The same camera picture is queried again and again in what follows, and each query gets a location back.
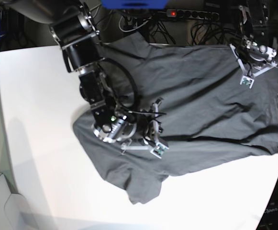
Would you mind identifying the black power strip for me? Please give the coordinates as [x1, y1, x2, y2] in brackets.
[166, 9, 220, 21]

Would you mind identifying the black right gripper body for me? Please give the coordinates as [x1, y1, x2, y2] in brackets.
[127, 112, 160, 144]

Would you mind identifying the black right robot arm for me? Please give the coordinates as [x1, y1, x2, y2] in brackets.
[4, 0, 161, 143]

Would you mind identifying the blue box overhead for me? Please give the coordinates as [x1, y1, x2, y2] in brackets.
[101, 0, 168, 10]

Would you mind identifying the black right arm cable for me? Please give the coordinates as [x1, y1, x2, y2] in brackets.
[98, 57, 167, 115]

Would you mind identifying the dark grey t-shirt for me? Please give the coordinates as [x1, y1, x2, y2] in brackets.
[73, 33, 278, 204]

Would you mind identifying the grey bin corner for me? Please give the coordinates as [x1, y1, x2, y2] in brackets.
[0, 173, 33, 230]

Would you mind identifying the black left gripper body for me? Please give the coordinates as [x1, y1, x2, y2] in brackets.
[241, 47, 278, 72]

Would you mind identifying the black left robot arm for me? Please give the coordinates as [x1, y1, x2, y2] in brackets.
[238, 0, 278, 71]

